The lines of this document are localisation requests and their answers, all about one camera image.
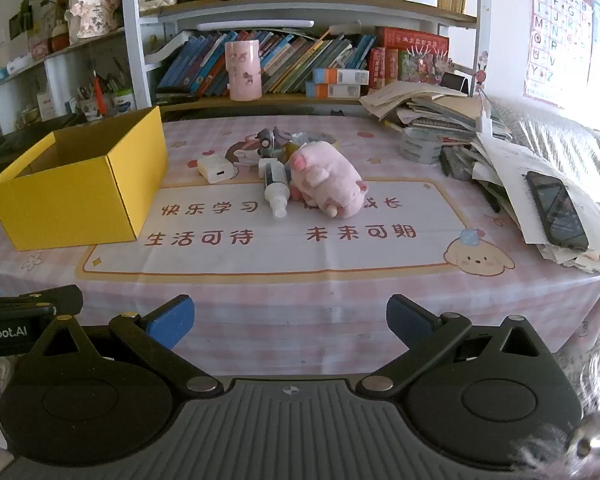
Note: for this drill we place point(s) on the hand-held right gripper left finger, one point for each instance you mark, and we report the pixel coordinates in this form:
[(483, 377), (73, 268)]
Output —
[(172, 317)]

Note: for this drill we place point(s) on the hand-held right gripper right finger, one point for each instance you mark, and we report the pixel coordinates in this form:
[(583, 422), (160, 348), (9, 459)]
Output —
[(405, 317)]

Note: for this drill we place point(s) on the yellow cardboard box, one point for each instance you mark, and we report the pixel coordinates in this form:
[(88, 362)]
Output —
[(80, 200)]

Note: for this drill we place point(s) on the white charger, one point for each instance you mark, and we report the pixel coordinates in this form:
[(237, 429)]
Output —
[(215, 169)]

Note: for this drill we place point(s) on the pink plush pig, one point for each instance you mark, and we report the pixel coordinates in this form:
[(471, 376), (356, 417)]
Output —
[(320, 175)]

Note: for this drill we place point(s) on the white spray bottle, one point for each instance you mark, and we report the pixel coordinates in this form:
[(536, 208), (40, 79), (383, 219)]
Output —
[(275, 185)]

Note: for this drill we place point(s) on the grey toy truck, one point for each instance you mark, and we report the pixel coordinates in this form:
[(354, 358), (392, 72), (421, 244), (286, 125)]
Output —
[(270, 141)]

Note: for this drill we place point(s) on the desktop with pink checked cloth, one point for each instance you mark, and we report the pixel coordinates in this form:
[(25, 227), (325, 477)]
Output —
[(280, 280)]

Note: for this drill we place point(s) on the dark pouch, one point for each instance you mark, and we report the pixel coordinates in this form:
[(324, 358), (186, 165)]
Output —
[(455, 162)]

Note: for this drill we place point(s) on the grey tape roll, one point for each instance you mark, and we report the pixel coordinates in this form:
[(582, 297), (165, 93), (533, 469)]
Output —
[(430, 147)]

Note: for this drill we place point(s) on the heap of loose papers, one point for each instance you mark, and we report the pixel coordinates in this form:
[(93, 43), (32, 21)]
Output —
[(505, 175)]

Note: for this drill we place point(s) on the black smartphone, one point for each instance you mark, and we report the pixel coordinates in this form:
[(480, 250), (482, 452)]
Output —
[(555, 210)]

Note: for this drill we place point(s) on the fluffy grey garment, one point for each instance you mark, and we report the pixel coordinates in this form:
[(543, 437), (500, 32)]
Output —
[(555, 450)]

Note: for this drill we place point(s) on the pen cups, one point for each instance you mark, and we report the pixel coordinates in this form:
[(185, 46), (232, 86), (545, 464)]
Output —
[(115, 102)]

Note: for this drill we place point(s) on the red pen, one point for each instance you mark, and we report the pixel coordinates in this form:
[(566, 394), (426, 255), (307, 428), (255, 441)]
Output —
[(98, 95)]

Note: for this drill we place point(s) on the pile of books and papers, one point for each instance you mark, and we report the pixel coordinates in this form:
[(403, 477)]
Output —
[(430, 107)]

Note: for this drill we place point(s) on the clear plastic cover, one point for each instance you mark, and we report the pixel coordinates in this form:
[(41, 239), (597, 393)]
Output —
[(555, 140)]

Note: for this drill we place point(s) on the black stand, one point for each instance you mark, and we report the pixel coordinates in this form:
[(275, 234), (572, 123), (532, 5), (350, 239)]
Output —
[(454, 84)]

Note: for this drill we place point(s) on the red upright book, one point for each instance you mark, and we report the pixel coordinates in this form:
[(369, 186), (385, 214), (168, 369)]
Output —
[(377, 70)]

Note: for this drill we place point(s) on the green upright book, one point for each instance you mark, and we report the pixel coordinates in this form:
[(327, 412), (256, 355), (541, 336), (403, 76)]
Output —
[(405, 67)]

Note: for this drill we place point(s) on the orange blue white carton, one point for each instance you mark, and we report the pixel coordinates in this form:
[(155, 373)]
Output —
[(340, 76)]

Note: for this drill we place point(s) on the white bookshelf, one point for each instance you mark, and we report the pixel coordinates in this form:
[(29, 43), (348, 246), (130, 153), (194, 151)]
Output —
[(132, 60)]

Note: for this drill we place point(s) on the colourful spiky ornament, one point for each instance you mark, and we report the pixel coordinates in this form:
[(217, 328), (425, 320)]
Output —
[(430, 65)]

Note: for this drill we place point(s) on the pink printed cup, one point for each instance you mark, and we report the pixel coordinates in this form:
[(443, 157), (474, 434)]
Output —
[(242, 70)]

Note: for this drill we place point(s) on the thick red book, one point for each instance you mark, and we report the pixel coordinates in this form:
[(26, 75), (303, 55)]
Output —
[(412, 40)]

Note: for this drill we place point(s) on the row of leaning books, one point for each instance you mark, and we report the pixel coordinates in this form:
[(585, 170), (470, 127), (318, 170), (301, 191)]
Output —
[(300, 60)]

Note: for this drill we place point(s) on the alphabet wall poster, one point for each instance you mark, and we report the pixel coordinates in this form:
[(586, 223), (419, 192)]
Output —
[(555, 35)]

